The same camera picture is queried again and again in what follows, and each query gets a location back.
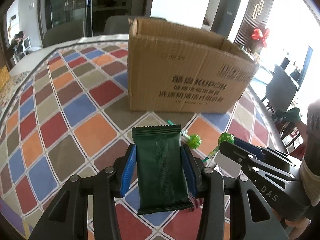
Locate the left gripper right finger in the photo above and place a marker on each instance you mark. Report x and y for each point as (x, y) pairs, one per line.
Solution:
(252, 217)

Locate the person's right hand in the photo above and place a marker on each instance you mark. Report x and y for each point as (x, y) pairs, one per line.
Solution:
(304, 229)

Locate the maroon Costa biscuit packet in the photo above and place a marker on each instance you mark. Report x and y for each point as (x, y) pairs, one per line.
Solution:
(197, 202)

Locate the dark grey dining chair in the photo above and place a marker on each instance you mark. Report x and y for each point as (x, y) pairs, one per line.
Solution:
(280, 91)

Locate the red wooden chair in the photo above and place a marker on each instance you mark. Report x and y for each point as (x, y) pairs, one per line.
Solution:
(290, 128)

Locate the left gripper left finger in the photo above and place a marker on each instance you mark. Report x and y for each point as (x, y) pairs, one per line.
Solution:
(66, 215)

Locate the grey chair behind table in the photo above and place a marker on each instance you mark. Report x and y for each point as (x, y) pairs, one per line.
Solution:
(125, 25)

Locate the dark green snack packet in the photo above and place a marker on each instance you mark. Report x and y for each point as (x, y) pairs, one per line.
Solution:
(161, 181)

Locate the green lollipop with stick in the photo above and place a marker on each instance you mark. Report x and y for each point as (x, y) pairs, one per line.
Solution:
(192, 140)

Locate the yellow woven tissue box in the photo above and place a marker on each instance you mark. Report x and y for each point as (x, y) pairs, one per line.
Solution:
(4, 77)

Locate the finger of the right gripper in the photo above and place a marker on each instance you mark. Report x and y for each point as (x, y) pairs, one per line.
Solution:
(237, 154)
(250, 149)

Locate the brown cardboard box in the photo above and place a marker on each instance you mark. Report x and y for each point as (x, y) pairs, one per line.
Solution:
(175, 68)

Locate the red balloon bow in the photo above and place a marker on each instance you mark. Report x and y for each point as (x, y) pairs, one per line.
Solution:
(261, 36)

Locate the colourful diamond pattern tablecloth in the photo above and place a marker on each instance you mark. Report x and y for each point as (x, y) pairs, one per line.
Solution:
(68, 113)

